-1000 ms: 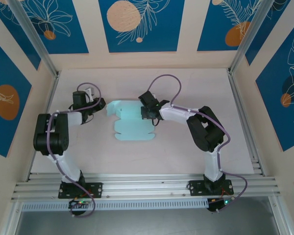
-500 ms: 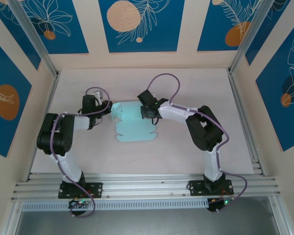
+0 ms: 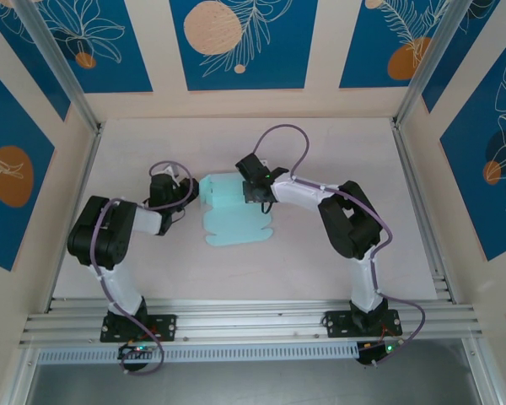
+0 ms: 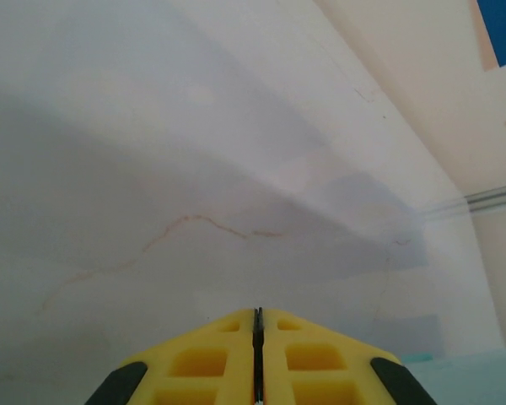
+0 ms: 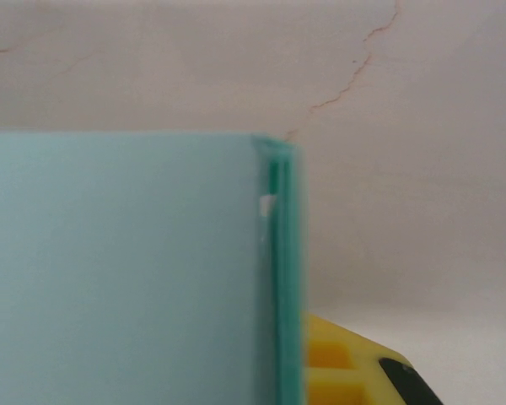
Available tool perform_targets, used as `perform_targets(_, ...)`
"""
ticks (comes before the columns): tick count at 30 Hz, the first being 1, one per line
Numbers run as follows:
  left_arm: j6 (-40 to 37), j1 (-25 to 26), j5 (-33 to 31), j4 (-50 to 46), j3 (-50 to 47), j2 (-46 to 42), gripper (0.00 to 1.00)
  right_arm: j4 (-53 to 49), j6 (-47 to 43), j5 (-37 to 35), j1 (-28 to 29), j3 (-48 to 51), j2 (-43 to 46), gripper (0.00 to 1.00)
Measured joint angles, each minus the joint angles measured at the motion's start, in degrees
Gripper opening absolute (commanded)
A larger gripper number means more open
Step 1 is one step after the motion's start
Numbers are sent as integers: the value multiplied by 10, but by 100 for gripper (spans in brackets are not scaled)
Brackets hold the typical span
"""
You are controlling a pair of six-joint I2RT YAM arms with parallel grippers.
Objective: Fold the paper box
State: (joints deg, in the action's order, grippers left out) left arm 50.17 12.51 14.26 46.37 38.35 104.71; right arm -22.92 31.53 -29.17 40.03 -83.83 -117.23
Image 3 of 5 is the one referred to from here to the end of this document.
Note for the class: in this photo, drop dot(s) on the light teal cloth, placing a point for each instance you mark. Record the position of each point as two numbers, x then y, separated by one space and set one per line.
232 228

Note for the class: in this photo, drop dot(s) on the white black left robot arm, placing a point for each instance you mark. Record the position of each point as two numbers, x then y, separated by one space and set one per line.
122 291

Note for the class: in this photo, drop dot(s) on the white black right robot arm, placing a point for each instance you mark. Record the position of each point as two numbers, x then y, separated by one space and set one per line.
295 194

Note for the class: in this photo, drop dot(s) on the blue poster with peach circle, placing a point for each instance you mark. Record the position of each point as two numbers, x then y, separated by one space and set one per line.
278 63

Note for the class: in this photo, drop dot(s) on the small black controller board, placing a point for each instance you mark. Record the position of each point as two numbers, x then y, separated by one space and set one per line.
375 352
137 350

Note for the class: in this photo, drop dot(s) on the grey metal panel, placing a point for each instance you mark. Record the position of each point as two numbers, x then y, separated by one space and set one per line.
253 386

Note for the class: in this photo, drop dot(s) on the aluminium floor rail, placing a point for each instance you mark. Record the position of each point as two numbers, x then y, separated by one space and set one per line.
443 289
89 160

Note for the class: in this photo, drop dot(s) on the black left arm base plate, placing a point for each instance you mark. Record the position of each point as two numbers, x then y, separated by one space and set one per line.
166 327

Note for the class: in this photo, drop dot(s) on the blue floral wall poster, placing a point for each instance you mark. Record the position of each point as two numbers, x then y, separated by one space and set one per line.
362 50
0 236
118 63
468 202
25 63
476 46

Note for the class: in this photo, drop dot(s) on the aluminium rail frame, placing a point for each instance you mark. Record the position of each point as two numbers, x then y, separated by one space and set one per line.
253 322

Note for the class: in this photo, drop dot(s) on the aluminium corner post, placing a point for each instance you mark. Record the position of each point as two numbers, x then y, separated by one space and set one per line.
430 59
59 67

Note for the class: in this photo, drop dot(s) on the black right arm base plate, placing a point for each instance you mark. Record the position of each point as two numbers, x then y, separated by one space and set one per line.
337 322

